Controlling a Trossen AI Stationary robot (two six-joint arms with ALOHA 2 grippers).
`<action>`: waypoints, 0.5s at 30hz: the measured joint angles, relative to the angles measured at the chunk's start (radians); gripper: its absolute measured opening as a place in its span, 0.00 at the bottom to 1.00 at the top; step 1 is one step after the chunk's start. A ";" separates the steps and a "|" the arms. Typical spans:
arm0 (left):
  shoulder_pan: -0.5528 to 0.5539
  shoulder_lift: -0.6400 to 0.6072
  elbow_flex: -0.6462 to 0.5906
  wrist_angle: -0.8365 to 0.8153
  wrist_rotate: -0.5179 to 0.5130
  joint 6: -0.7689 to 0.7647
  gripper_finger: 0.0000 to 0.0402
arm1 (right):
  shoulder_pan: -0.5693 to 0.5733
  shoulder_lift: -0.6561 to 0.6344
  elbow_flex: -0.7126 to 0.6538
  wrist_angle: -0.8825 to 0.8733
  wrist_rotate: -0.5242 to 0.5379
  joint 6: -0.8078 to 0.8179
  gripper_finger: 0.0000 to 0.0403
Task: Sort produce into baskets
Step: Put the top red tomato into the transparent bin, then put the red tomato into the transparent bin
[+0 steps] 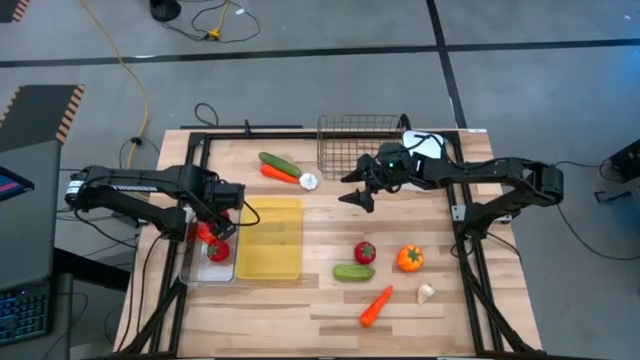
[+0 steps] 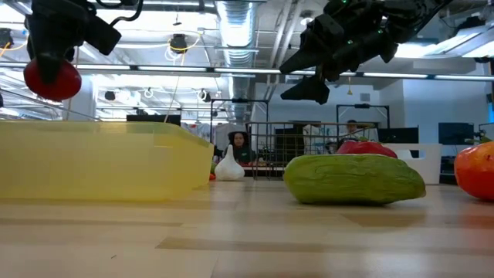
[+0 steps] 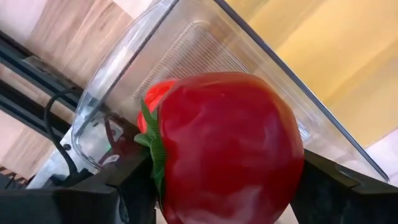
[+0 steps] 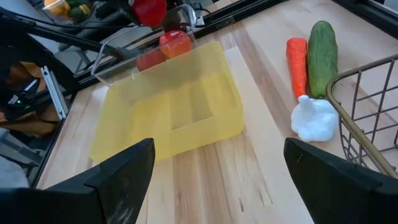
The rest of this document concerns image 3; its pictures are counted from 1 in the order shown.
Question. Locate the black metal table frame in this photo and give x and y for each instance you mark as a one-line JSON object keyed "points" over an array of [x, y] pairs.
{"points": [[31, 62]]}

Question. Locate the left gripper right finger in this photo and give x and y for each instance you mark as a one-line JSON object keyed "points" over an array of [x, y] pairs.
{"points": [[348, 205]]}

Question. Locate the clear plastic bin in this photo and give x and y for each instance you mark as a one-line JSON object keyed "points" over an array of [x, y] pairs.
{"points": [[202, 40]]}

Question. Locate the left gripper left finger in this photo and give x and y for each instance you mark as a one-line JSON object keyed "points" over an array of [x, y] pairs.
{"points": [[77, 205]]}

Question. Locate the red toy tomato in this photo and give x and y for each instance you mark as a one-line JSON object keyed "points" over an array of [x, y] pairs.
{"points": [[154, 95], [230, 149]]}

